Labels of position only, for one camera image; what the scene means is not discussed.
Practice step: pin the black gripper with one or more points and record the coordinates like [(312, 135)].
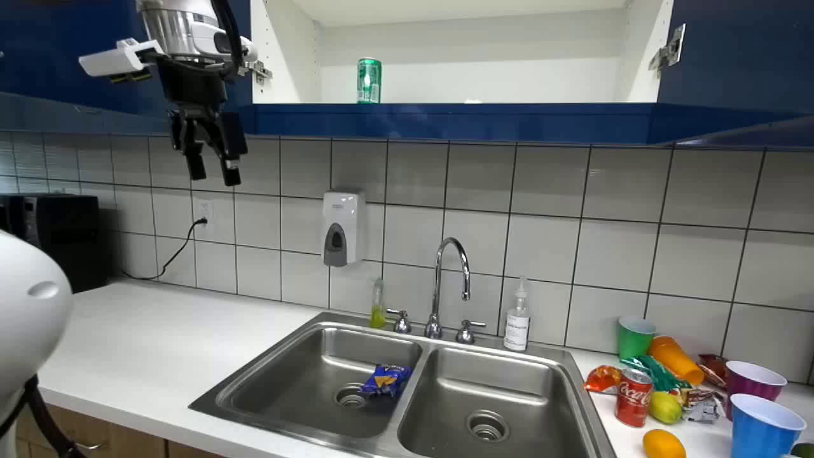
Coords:
[(197, 94)]

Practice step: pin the green soda can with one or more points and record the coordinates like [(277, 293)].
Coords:
[(368, 79)]

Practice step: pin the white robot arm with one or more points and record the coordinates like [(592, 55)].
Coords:
[(197, 50)]

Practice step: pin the blue upper cabinet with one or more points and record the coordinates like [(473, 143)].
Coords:
[(485, 73)]

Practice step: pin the wooden lower cabinet drawers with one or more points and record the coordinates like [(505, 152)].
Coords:
[(96, 438)]

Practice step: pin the stainless steel double sink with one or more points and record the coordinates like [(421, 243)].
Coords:
[(463, 401)]

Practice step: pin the red cola can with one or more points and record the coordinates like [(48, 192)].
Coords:
[(632, 402)]

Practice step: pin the open blue cabinet door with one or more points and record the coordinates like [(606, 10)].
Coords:
[(742, 55)]

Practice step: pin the black appliance on counter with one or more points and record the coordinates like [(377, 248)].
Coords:
[(67, 228)]

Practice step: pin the yellow dish soap bottle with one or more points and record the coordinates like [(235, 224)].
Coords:
[(377, 317)]

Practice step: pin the chrome faucet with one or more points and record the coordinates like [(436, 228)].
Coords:
[(432, 327)]

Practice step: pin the blue chip bag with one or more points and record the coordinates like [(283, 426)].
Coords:
[(387, 381)]

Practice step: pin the clear hand soap pump bottle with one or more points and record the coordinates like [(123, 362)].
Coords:
[(517, 322)]

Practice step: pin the red orange snack bag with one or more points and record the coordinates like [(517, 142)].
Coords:
[(604, 381)]

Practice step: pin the green plastic cup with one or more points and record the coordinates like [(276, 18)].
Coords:
[(634, 337)]

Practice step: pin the orange plastic cup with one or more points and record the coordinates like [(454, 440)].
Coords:
[(674, 360)]

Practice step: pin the yellow green apple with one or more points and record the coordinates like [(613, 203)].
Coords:
[(665, 407)]

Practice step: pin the orange fruit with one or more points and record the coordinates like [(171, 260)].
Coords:
[(662, 443)]

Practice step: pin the purple plastic cup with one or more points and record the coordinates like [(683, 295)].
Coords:
[(746, 378)]

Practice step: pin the blue plastic cup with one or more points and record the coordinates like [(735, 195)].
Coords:
[(764, 428)]

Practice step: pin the white wall outlet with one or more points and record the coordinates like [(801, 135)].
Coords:
[(201, 217)]

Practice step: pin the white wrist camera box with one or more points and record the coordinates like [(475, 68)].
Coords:
[(124, 60)]

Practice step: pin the white wall soap dispenser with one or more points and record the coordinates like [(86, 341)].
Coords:
[(342, 236)]

